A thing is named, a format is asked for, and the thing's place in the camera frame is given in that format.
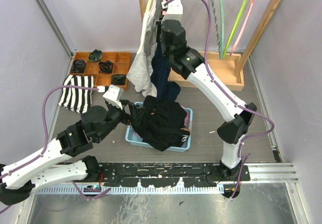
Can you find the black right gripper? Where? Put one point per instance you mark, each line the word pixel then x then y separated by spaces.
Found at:
pixel 158 23

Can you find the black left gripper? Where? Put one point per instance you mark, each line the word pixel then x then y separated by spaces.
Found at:
pixel 137 113

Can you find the black printed t shirt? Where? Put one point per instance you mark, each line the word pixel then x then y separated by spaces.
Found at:
pixel 166 137

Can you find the mint green hanger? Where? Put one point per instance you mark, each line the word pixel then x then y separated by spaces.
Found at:
pixel 218 17

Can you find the pink plastic hanger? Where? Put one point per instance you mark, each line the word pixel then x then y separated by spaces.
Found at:
pixel 243 27

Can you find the lime green hanger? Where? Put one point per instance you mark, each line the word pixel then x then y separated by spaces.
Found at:
pixel 235 25

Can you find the navy blue t shirt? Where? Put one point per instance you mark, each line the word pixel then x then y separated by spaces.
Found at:
pixel 161 87

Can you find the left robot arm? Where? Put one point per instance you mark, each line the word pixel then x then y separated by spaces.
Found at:
pixel 38 170

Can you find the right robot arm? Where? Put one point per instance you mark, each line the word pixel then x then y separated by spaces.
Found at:
pixel 192 66

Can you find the white t shirt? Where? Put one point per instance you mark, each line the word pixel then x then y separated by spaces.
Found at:
pixel 141 69

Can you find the light blue plastic basket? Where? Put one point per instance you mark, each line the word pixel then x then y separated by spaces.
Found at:
pixel 134 139

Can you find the dark rolled item in tray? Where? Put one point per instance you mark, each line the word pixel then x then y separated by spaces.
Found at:
pixel 106 67
pixel 118 79
pixel 78 66
pixel 95 56

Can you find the black white striped cloth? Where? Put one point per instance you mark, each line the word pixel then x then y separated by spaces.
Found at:
pixel 77 100

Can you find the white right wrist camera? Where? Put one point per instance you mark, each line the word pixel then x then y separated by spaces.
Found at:
pixel 173 10

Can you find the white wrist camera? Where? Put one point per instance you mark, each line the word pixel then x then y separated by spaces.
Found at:
pixel 112 95
pixel 173 10

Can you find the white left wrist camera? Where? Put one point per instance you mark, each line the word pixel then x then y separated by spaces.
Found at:
pixel 112 95

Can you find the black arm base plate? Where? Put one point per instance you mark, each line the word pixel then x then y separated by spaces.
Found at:
pixel 166 174

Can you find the white slotted cable duct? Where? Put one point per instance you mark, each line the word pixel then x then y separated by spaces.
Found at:
pixel 179 189

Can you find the wooden clothes rack frame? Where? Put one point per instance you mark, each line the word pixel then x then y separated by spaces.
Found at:
pixel 230 69

